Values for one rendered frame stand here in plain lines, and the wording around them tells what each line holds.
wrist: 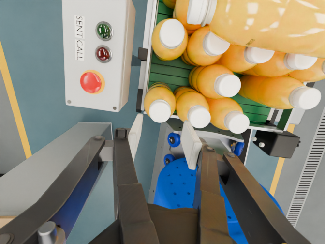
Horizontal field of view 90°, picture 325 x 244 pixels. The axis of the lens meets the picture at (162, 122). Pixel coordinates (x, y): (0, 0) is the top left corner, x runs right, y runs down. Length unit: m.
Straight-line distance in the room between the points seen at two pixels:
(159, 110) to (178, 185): 0.19
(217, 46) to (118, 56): 0.16
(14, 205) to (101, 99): 0.63
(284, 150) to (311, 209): 2.17
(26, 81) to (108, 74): 1.49
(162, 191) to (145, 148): 1.23
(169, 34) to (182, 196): 0.31
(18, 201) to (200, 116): 0.76
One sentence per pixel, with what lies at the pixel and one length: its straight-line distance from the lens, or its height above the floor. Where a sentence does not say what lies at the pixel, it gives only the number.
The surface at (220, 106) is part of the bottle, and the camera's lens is 0.36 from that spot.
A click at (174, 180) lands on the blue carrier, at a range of 0.41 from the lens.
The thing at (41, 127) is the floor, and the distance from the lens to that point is 1.84.
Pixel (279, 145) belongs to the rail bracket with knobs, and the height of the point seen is 1.00.
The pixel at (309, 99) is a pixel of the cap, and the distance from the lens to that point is 0.40.
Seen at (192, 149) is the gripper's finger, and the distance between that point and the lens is 0.16.
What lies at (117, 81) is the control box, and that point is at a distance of 0.31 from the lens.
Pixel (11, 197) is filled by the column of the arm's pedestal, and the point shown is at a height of 0.89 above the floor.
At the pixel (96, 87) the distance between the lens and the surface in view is 0.31.
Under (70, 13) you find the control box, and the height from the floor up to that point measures 1.10.
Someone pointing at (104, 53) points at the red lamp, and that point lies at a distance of 0.30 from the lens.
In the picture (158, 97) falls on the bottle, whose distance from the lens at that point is 0.32.
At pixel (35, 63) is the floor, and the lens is 1.72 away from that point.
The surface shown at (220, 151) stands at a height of 1.01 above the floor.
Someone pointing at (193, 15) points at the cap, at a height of 1.16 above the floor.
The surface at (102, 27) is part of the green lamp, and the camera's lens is 0.31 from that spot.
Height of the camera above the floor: 1.40
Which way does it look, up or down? 71 degrees down
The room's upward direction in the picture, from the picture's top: 176 degrees clockwise
